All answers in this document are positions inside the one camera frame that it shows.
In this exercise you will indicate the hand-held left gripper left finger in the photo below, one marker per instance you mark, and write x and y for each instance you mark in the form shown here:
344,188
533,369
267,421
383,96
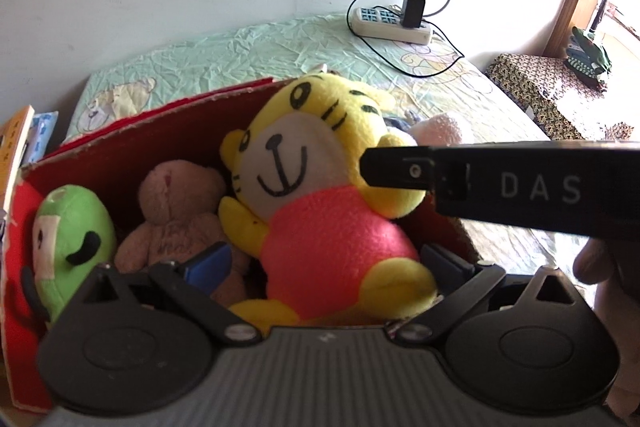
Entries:
207,264

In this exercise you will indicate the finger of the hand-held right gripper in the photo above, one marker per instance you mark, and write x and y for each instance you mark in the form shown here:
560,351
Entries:
390,167

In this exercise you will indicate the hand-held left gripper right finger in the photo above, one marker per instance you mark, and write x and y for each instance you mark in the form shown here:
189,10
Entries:
445,267

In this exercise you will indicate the white rabbit plush toy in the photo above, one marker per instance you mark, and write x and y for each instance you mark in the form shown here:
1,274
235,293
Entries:
440,129

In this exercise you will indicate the brown teddy bear plush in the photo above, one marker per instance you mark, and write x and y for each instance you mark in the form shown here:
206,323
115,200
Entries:
175,207

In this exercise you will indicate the yellow tiger plush toy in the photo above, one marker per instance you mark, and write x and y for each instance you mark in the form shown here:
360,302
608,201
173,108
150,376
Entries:
330,227

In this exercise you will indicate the green plush toy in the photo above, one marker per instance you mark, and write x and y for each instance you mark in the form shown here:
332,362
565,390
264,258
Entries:
70,222

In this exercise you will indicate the red cardboard box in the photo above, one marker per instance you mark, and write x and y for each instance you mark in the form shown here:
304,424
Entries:
100,152

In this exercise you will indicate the person's right hand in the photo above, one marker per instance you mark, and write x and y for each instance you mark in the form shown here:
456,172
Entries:
625,297

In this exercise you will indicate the patterned stool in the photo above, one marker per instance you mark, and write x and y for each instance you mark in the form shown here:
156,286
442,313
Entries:
540,82

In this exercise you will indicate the white power strip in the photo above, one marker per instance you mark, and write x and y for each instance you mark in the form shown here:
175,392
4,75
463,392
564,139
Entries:
380,29

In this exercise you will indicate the dark green figurine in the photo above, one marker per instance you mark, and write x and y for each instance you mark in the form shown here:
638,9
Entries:
587,57

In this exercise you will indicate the black charger adapter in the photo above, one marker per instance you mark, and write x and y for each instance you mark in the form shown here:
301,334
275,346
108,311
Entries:
412,9

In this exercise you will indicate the blue booklet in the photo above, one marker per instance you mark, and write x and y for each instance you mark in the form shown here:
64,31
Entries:
42,132

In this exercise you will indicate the yellow book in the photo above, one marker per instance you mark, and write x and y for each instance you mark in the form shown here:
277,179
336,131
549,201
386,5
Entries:
12,147

